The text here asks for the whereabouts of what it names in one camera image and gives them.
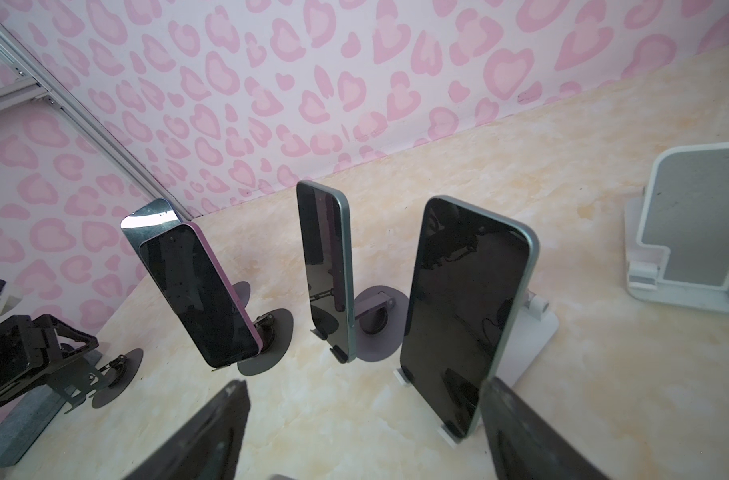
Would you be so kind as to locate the green phone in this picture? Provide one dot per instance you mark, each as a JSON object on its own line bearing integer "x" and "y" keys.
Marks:
{"x": 470, "y": 277}
{"x": 327, "y": 243}

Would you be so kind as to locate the left diagonal aluminium beam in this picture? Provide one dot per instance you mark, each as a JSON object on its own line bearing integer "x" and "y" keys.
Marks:
{"x": 23, "y": 91}

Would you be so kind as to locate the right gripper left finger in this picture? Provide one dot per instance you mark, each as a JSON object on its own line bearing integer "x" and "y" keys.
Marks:
{"x": 208, "y": 445}

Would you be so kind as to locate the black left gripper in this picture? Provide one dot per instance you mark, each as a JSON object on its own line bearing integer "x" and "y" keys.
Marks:
{"x": 33, "y": 351}

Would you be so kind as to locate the far right white stand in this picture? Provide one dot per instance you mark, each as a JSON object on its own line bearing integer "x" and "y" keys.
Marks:
{"x": 677, "y": 230}

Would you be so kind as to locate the back left round stand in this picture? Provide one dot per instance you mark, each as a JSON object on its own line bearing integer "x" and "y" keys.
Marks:
{"x": 275, "y": 326}

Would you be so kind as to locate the centre round black stand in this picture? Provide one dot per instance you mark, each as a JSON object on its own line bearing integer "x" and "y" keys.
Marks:
{"x": 379, "y": 327}

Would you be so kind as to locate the front left round stand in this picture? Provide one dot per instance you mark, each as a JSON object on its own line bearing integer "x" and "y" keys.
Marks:
{"x": 119, "y": 372}

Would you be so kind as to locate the centre right white stand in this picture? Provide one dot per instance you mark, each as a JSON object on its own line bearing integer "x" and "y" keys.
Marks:
{"x": 520, "y": 336}

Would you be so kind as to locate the centre right green phone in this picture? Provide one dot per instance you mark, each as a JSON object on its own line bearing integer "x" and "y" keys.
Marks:
{"x": 470, "y": 277}

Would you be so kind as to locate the white stand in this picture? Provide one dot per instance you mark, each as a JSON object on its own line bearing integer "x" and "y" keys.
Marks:
{"x": 677, "y": 230}
{"x": 520, "y": 336}

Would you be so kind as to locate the left corner aluminium post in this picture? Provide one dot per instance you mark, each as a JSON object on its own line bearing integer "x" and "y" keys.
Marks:
{"x": 14, "y": 54}

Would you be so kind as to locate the purple phone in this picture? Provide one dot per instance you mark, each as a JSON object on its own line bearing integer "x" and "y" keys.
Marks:
{"x": 188, "y": 275}

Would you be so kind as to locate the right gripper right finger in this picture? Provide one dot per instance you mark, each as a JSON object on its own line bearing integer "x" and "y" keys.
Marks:
{"x": 522, "y": 444}

